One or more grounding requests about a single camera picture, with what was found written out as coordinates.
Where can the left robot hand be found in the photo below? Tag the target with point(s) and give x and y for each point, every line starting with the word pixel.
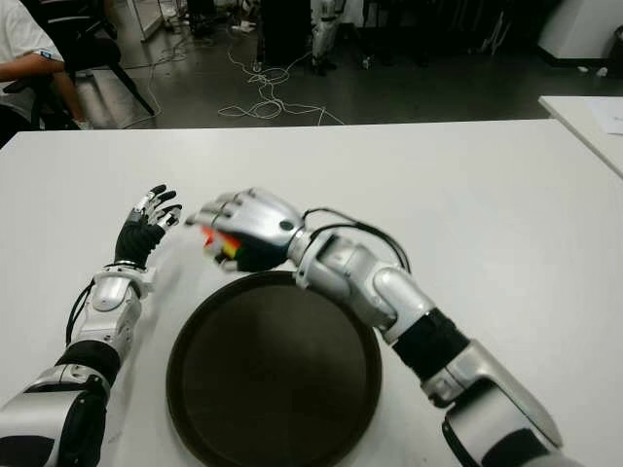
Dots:
pixel 138 238

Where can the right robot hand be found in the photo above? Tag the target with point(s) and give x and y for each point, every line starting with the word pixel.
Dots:
pixel 263 221

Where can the multicoloured Rubik's cube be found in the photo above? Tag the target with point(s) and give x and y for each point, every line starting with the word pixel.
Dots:
pixel 226 245

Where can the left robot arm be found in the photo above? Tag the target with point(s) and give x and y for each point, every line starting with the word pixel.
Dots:
pixel 102 311

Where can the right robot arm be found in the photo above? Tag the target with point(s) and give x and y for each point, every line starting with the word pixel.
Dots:
pixel 389 292

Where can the round dark brown plate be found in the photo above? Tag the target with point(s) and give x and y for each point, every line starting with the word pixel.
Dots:
pixel 263 384

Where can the standing humanoid robot legs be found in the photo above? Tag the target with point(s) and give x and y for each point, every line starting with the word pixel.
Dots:
pixel 323 34

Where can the black office chair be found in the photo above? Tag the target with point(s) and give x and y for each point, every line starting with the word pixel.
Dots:
pixel 92 44

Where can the seated person white shirt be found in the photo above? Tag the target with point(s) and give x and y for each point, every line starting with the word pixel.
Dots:
pixel 22 39

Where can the metal folding stand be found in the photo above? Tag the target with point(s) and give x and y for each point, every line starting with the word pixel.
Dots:
pixel 495 31

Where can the white side table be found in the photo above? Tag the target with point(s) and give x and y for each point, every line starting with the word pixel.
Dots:
pixel 589 124

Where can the white paper sheet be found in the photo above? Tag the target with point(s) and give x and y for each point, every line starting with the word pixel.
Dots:
pixel 608 114

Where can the white cabinet black base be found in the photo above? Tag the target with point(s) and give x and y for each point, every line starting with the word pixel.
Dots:
pixel 579 24

